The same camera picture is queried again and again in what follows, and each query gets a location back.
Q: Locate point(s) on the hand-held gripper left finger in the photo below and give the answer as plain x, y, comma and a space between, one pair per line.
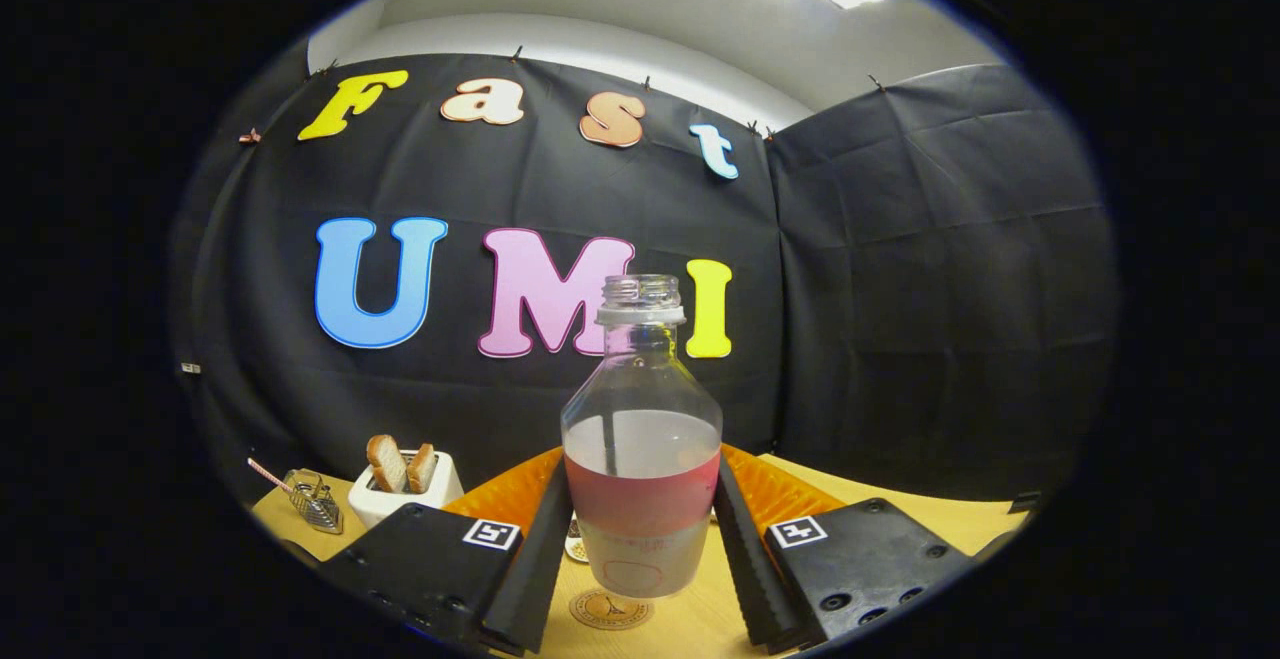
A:
535, 569

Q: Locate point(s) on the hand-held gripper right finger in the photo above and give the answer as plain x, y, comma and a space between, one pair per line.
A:
745, 569

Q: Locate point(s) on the round cork coaster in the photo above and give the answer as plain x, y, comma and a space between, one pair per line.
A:
610, 612

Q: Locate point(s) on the clear juice bottle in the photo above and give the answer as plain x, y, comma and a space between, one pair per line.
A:
640, 499

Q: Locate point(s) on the white divided grain dish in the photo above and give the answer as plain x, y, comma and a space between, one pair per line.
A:
576, 542

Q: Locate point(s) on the wooden table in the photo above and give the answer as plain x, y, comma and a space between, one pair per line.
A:
690, 629

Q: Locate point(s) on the white toaster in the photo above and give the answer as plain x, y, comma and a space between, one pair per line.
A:
400, 509

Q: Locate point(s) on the toasted bread slice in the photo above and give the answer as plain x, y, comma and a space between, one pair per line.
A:
386, 464
422, 469

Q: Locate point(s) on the striped drinking straw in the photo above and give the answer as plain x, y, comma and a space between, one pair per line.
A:
270, 475

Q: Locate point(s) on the black backdrop cloth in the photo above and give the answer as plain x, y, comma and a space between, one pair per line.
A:
900, 239

